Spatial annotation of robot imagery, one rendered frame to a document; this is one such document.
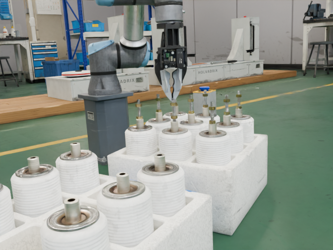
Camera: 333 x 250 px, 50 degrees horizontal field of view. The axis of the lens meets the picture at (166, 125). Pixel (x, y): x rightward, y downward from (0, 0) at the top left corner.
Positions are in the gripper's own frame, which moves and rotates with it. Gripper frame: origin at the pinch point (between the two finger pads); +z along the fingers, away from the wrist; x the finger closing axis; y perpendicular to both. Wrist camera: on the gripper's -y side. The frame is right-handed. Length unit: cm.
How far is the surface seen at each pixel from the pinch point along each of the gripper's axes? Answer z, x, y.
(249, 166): 21.5, 21.4, 5.2
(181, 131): 9.8, 1.8, 2.6
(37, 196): 13.7, -32.6, 31.3
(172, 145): 12.8, -1.4, 5.8
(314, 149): 35, 71, -45
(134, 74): 11, 1, -240
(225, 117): 7.6, 16.0, -0.5
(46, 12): -88, -138, -636
